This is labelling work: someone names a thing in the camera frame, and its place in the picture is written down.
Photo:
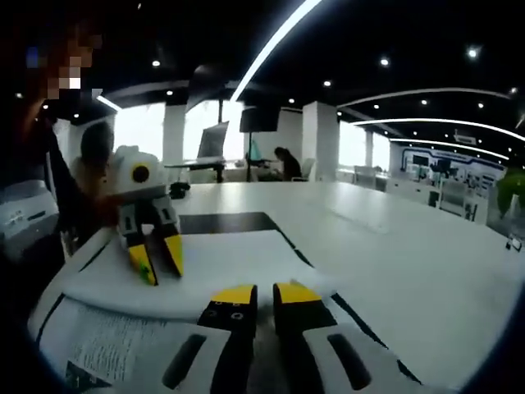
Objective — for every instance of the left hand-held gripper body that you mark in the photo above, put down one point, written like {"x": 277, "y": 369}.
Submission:
{"x": 152, "y": 180}

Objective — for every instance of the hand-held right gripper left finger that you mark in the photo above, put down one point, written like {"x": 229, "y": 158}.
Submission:
{"x": 234, "y": 303}

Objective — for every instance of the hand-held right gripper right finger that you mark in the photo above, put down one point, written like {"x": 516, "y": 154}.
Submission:
{"x": 299, "y": 303}

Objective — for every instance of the small black object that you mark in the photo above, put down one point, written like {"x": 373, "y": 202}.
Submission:
{"x": 179, "y": 191}

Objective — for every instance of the white standing desk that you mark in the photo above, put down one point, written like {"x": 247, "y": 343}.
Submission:
{"x": 197, "y": 164}

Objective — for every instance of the white square pillar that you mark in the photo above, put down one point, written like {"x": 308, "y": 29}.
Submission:
{"x": 174, "y": 135}
{"x": 320, "y": 139}

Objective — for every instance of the grey computer monitor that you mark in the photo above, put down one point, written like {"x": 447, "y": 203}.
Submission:
{"x": 213, "y": 141}

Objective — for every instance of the black hanging screen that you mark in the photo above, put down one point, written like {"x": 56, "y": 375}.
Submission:
{"x": 259, "y": 120}

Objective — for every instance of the white office chair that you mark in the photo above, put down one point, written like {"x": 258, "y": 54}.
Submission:
{"x": 309, "y": 169}

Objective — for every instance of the row of white low cabinets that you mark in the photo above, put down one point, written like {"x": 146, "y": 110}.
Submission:
{"x": 435, "y": 197}

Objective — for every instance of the long curved ceiling light strip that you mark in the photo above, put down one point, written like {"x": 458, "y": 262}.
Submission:
{"x": 270, "y": 49}

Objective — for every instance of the straight ceiling light strip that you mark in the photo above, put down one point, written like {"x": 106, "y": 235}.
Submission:
{"x": 447, "y": 144}
{"x": 443, "y": 122}

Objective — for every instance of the small dark white object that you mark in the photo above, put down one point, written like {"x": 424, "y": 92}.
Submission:
{"x": 514, "y": 243}

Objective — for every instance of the ceiling air conditioner unit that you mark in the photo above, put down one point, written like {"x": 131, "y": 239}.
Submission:
{"x": 465, "y": 137}

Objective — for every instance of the green plant in white pot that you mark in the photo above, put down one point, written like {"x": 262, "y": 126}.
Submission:
{"x": 512, "y": 193}

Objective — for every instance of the blue framed wall display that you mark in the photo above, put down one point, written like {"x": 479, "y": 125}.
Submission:
{"x": 451, "y": 166}

